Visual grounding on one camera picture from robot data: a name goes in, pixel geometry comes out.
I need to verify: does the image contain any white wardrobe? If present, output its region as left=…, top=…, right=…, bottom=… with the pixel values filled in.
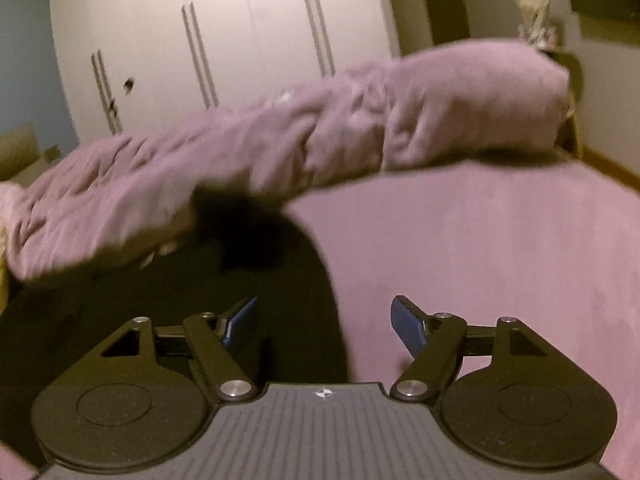
left=48, top=0, right=403, bottom=147

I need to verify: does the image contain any dark door frame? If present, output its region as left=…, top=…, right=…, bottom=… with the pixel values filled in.
left=414, top=0, right=472, bottom=47

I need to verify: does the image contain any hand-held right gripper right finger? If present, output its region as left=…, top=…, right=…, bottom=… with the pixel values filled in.
left=390, top=295, right=549, bottom=401

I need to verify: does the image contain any pale flower ornament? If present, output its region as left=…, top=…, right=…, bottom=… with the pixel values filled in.
left=512, top=0, right=560, bottom=50

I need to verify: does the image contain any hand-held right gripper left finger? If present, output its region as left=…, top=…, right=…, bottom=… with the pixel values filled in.
left=101, top=296, right=260, bottom=402

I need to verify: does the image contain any purple bed sheet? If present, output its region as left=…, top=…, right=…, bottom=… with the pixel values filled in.
left=0, top=160, right=640, bottom=480

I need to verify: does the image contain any crumpled purple duvet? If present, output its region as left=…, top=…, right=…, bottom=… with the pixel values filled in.
left=0, top=42, right=572, bottom=282

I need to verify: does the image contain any black knit sweater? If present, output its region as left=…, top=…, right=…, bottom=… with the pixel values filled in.
left=0, top=182, right=354, bottom=462

